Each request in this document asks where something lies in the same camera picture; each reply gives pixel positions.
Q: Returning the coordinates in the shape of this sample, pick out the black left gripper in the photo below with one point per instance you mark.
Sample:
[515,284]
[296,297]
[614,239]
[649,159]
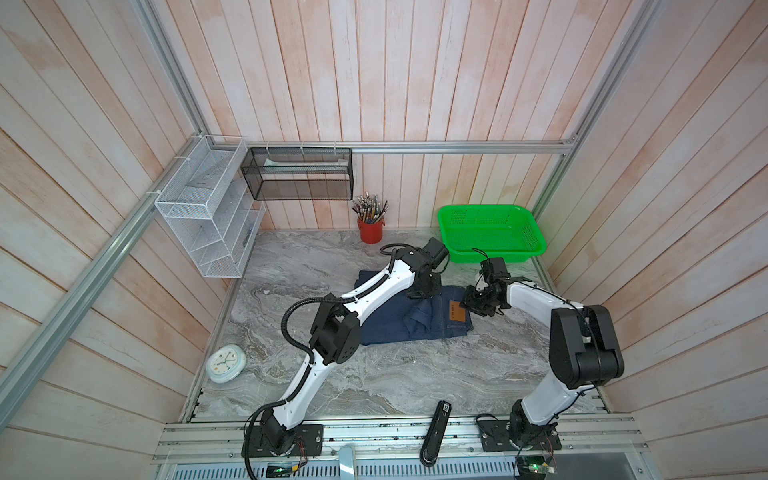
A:
[436,288]

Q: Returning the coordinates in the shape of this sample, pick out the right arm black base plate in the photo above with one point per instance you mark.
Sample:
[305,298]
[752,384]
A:
[505,436]

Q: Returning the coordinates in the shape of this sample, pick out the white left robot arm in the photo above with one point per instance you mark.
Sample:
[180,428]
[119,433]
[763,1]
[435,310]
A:
[336,331]

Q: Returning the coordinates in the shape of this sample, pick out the red metal pencil bucket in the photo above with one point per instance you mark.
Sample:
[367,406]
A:
[371,233]

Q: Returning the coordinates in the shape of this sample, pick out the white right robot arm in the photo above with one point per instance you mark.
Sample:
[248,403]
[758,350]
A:
[583,351]

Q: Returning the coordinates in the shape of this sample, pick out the white wire mesh shelf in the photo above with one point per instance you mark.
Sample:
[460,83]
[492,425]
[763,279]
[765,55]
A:
[207,204]

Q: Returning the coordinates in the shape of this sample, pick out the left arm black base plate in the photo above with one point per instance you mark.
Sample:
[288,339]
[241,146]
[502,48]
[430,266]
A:
[268,442]

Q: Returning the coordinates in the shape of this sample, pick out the aluminium frame rail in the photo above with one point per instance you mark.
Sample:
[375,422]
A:
[100,98]

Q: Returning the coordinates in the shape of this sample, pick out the white round clock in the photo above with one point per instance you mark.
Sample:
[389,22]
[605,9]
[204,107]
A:
[225,364]

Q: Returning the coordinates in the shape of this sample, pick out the black wire mesh basket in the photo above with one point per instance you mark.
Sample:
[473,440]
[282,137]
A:
[299,173]

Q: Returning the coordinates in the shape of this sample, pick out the dark blue denim trousers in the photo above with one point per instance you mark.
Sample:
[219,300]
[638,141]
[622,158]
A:
[402,319]

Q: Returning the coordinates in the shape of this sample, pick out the green plastic basket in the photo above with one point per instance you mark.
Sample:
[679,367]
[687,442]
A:
[473,232]

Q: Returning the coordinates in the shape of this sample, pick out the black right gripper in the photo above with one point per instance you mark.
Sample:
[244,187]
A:
[467,302]

